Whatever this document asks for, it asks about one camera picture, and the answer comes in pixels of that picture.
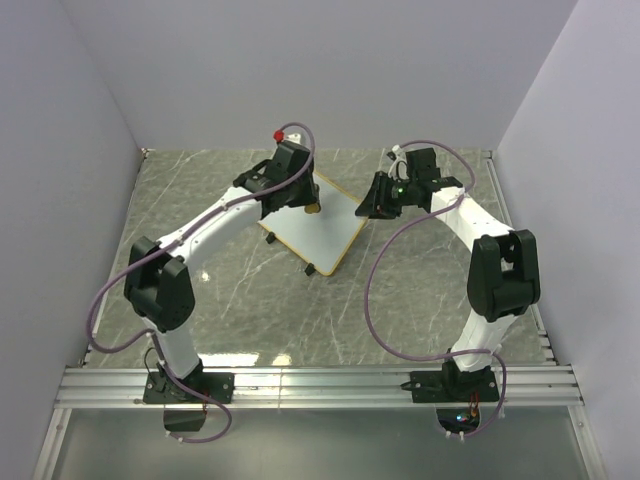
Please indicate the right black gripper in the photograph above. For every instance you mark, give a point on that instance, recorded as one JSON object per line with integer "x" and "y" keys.
{"x": 375, "y": 206}

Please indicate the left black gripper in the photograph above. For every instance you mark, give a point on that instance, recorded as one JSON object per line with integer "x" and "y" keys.
{"x": 311, "y": 195}

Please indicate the yellow bone-shaped eraser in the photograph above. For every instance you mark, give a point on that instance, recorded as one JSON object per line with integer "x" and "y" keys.
{"x": 312, "y": 209}

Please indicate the yellow framed whiteboard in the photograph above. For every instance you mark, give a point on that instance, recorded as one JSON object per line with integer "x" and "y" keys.
{"x": 321, "y": 239}

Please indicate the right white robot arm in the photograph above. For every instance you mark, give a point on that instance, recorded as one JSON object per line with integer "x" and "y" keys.
{"x": 503, "y": 277}

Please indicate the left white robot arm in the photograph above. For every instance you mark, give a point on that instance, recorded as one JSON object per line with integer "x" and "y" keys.
{"x": 158, "y": 281}

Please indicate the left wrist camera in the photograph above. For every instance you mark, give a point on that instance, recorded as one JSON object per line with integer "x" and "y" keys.
{"x": 289, "y": 158}

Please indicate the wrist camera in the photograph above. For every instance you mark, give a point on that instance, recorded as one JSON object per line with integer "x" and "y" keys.
{"x": 289, "y": 158}
{"x": 415, "y": 165}

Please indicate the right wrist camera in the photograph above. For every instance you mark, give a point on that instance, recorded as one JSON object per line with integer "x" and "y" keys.
{"x": 415, "y": 165}

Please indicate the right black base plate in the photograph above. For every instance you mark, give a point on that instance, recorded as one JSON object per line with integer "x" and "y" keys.
{"x": 441, "y": 387}

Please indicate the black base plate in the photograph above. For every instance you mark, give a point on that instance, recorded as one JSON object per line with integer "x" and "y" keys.
{"x": 160, "y": 389}
{"x": 441, "y": 387}

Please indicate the aluminium mounting rail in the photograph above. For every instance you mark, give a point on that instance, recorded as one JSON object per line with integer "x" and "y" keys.
{"x": 312, "y": 388}

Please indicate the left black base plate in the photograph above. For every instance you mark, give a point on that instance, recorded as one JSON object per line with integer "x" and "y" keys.
{"x": 160, "y": 389}

